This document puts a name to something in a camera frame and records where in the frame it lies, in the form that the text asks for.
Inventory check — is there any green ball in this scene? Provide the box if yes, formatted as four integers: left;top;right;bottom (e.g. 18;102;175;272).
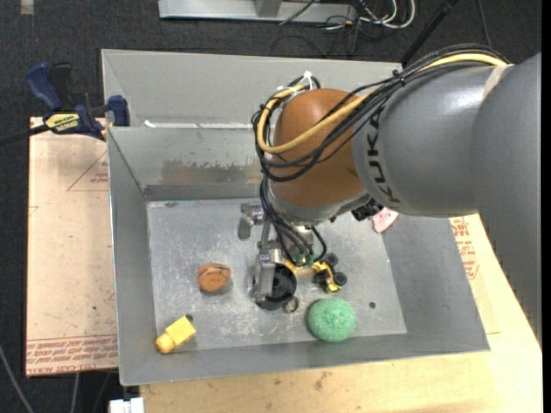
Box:
306;297;358;343

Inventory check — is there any black ring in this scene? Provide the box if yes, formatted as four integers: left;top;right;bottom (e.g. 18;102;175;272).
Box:
251;262;299;311

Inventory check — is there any brown cardboard board red print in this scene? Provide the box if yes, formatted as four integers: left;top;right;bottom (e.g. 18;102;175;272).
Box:
25;115;503;379

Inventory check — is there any black cylinder on white bracket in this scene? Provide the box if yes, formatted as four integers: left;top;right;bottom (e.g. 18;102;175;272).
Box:
351;199;400;235

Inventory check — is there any yellow toy block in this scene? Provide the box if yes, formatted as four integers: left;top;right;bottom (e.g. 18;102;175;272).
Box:
155;314;198;355

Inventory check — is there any yellow and black toy vehicle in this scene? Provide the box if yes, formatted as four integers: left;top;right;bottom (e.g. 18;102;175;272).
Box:
295;251;349;294

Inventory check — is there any orange-brown round disc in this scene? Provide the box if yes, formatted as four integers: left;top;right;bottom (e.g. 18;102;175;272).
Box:
196;262;232;294

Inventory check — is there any grey metal bin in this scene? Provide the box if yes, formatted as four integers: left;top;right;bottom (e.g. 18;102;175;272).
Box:
101;48;492;387

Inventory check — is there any pale grey metal gripper finger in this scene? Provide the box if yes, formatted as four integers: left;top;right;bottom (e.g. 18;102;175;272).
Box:
253;258;277;304

